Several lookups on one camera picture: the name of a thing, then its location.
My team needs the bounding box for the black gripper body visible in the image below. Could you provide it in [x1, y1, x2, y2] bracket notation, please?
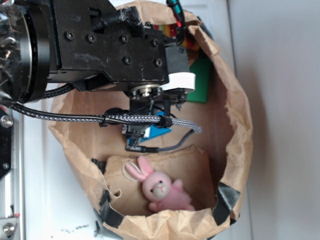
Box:
[48, 0, 196, 104]

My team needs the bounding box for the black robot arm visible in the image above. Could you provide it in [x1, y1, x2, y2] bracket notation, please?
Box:
[0, 0, 196, 105]

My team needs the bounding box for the blue wooden block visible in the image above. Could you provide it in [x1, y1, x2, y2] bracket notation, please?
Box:
[122, 125, 172, 148]

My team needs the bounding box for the green wooden block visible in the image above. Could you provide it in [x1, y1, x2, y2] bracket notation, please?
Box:
[187, 57, 212, 104]

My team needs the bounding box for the white plastic tray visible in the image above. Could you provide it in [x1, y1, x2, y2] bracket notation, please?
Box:
[21, 0, 253, 240]

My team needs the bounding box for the pink plush bunny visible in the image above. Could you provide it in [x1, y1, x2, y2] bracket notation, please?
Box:
[122, 156, 196, 213]

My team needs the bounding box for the brown paper bag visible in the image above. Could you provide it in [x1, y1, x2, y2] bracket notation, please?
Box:
[49, 12, 253, 240]

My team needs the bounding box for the multicolour rope toy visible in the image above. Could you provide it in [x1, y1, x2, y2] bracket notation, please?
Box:
[153, 24, 200, 52]

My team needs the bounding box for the grey braided cable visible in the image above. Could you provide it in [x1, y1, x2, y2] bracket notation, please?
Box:
[0, 83, 202, 134]

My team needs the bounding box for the black metal bracket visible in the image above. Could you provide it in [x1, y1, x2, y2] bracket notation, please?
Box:
[0, 106, 14, 179]

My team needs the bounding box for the aluminium frame rail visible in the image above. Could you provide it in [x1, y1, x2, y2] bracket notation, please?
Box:
[0, 107, 26, 240]

